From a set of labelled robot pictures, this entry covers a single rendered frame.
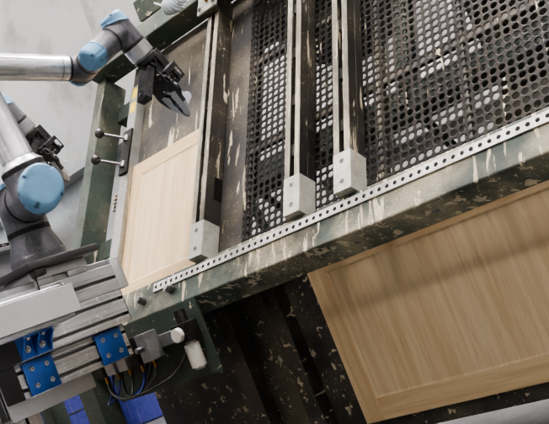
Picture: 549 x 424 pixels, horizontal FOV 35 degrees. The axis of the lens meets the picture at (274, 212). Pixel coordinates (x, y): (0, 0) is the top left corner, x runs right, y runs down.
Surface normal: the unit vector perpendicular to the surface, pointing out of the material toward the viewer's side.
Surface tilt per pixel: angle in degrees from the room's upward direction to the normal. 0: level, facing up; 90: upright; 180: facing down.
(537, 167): 145
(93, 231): 90
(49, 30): 90
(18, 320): 90
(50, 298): 90
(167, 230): 56
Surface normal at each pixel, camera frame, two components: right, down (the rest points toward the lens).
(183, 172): -0.69, -0.37
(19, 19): -0.61, 0.20
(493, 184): -0.03, 0.87
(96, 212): 0.72, -0.33
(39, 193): 0.59, -0.15
